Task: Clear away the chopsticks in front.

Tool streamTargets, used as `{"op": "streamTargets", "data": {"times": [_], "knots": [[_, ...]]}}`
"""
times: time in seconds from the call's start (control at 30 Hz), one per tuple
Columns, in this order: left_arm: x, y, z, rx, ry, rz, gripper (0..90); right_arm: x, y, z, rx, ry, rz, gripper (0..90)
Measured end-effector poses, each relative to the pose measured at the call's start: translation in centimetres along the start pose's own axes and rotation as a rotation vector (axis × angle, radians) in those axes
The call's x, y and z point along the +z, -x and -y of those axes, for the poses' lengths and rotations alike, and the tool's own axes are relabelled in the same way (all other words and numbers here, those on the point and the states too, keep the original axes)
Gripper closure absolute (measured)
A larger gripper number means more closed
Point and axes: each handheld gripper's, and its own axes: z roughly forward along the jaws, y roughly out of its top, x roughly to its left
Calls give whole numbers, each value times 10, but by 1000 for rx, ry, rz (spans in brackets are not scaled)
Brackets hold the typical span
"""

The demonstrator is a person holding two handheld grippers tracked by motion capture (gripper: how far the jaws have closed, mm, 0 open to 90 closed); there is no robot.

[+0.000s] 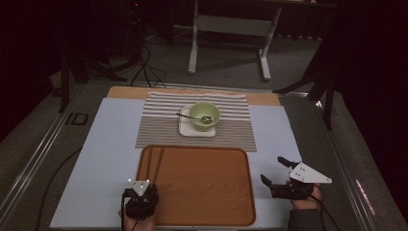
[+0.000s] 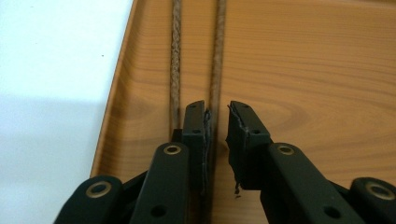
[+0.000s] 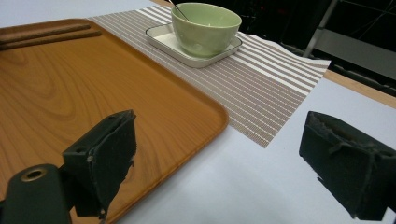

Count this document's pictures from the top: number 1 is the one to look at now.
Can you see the white table cover sheet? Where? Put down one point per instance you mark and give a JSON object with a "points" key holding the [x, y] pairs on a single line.
{"points": [[106, 154]]}

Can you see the black rectangular floor bracket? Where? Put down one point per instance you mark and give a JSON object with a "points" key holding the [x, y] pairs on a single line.
{"points": [[68, 119]]}

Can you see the black tripod stand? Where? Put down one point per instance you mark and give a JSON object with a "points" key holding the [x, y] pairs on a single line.
{"points": [[327, 106]]}

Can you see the green bowl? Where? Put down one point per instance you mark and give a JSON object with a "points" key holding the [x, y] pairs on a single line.
{"points": [[200, 110]]}

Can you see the white square plate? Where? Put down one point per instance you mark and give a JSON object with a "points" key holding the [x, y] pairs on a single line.
{"points": [[186, 130]]}

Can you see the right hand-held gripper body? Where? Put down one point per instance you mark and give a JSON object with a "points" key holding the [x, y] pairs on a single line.
{"points": [[292, 191]]}

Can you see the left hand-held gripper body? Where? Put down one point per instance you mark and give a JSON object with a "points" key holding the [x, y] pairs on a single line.
{"points": [[141, 205]]}

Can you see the wooden tray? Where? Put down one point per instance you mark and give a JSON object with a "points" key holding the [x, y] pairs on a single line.
{"points": [[205, 186]]}

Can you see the white table frame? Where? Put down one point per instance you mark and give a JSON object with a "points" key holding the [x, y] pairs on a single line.
{"points": [[231, 25]]}

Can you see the person's left hand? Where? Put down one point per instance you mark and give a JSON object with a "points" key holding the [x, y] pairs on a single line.
{"points": [[141, 225]]}

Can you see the metal spoon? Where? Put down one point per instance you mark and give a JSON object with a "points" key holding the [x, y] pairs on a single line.
{"points": [[207, 120]]}

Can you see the striped placemat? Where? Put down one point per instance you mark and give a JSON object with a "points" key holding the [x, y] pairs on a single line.
{"points": [[160, 134]]}

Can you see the long metal rail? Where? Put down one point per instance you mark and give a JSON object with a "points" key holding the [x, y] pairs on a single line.
{"points": [[208, 86], [342, 155], [37, 154]]}

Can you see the dark equipment tower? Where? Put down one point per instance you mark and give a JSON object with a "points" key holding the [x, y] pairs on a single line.
{"points": [[136, 19]]}

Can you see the person's right hand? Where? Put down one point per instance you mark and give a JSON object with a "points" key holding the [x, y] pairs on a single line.
{"points": [[306, 204]]}

